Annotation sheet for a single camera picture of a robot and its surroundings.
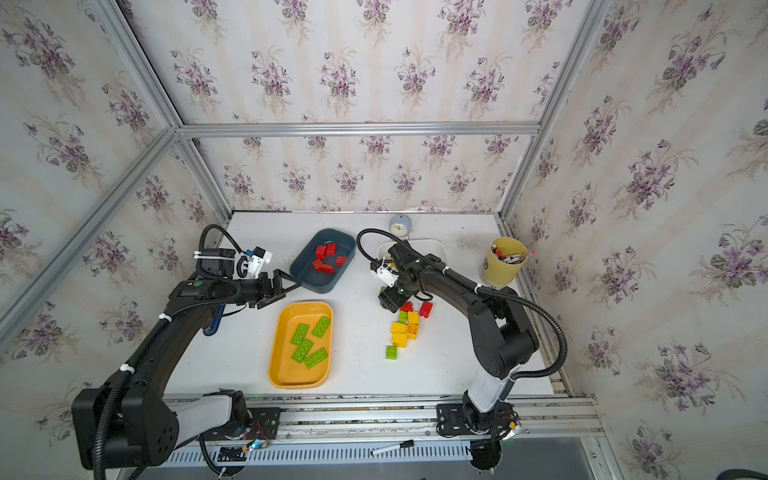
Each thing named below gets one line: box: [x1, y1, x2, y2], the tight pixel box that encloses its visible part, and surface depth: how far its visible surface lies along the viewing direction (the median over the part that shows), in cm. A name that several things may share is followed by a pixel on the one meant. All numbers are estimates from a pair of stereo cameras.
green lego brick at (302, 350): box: [292, 338, 314, 363], surface depth 86 cm
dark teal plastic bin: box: [289, 228, 356, 294], surface depth 106 cm
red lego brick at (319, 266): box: [312, 259, 335, 274], surface depth 103 cm
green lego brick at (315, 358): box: [304, 347, 328, 370], surface depth 85 cm
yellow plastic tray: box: [268, 301, 334, 389], surface depth 87 cm
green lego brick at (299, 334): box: [290, 323, 310, 345], surface depth 90 cm
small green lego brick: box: [385, 346, 398, 360], surface depth 86 cm
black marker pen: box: [370, 439, 415, 455], surface depth 72 cm
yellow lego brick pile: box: [390, 326, 413, 349], surface depth 88 cm
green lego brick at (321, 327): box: [312, 316, 331, 338], surface depth 92 cm
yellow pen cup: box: [482, 236, 528, 285], surface depth 93 cm
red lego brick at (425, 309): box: [419, 301, 434, 319], surface depth 93 cm
